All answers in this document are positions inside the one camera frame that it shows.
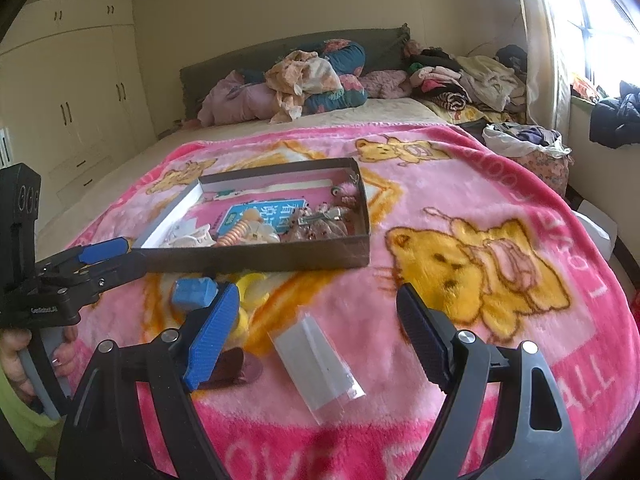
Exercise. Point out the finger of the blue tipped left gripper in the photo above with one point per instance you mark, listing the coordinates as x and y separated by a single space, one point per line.
95 253

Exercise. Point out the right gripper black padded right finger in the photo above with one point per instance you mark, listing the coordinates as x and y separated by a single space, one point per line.
430 333

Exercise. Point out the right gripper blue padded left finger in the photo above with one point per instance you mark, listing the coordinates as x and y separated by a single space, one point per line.
205 346

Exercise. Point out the clear plastic zip bag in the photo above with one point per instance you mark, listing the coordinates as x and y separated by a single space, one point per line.
322 378

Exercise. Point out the green sleeve forearm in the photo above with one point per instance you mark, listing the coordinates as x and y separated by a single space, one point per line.
39 434

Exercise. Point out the brown hair clip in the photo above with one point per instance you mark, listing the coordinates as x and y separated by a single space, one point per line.
235 367

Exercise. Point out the blue small box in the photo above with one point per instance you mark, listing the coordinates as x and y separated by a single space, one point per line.
189 294

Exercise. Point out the white plastic claw clip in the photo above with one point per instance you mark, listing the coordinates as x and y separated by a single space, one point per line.
199 238

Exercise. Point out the orange striped doll ornament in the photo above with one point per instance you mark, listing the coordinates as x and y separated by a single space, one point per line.
249 230

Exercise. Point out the pink teddy bear blanket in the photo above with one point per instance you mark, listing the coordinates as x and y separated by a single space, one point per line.
478 237

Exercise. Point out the blue Chinese book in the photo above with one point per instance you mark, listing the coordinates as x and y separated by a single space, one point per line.
275 213

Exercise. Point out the sheer bow hair clip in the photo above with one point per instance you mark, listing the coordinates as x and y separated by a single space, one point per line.
323 223

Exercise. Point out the cream built-in wardrobe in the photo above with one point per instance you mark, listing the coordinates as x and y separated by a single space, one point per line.
73 106

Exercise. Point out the shallow cardboard tray box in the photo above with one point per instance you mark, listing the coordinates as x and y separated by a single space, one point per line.
209 199

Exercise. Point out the white box beside bed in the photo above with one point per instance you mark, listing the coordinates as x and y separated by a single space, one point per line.
602 229

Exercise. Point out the floral laundry basket with clothes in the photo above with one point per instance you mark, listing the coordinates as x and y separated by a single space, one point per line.
537 149

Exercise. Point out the pile of folded clothes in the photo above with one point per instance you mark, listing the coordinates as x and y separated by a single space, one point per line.
492 84

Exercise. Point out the pile of quilts and pillows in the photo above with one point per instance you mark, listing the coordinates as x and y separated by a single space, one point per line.
311 80

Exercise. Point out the cream window curtain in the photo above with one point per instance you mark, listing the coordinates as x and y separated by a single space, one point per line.
547 84

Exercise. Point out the dark jacket on windowsill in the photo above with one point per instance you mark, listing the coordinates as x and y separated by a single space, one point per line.
615 122

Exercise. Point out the dark green headboard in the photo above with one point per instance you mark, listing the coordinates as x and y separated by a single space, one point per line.
384 49

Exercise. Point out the pink fluffy pompom keychain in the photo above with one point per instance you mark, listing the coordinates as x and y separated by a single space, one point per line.
347 192

